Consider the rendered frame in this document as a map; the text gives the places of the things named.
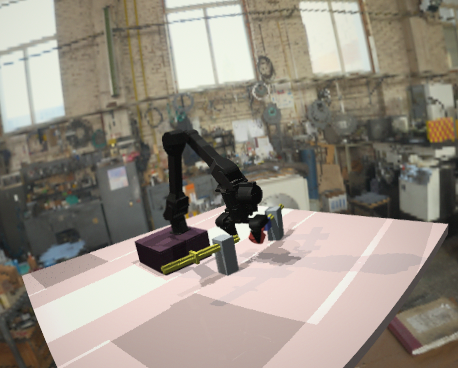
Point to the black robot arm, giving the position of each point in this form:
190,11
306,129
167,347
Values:
222,169

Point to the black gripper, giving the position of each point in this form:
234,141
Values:
238,215

